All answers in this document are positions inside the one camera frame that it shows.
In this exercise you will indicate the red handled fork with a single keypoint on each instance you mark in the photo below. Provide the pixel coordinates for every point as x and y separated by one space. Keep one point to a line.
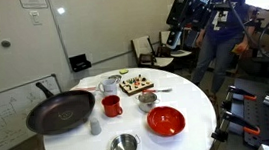
157 91

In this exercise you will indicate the steel pot lid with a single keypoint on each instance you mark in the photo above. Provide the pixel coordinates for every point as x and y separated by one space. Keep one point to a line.
147 97

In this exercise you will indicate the small steel pot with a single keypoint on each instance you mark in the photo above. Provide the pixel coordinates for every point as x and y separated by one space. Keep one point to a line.
146 107

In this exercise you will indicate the empty steel pot front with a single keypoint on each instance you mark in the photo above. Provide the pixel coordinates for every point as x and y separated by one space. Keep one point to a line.
125 141

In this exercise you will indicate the yellow green sponge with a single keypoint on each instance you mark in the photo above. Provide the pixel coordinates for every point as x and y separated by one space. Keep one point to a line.
123 71

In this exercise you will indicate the round steel tin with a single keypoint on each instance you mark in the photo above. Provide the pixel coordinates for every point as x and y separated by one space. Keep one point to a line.
117 78

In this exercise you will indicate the white ceramic mug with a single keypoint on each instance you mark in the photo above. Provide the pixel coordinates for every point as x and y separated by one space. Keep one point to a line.
108 87

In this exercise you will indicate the red enamel mug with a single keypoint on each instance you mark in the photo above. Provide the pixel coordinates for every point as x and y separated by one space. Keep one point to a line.
111 106

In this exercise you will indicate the white cloth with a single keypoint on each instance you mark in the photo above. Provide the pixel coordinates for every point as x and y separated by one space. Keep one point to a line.
89 84

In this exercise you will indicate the red bowl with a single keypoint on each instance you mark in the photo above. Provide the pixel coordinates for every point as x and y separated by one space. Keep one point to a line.
166 121

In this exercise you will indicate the black frying pan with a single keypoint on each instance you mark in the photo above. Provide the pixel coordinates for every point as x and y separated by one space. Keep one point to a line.
60 112

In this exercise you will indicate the person in blue shirt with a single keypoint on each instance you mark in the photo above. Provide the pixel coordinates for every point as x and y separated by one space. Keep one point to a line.
217 40

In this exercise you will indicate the leaning whiteboard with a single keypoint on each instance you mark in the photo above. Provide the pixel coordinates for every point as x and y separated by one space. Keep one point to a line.
15 104

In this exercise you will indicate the wooden switch busy board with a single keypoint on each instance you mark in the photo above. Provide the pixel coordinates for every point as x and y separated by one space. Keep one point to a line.
135 85

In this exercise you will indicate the black wall tray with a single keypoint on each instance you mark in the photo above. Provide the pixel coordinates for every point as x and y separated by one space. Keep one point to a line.
79 63

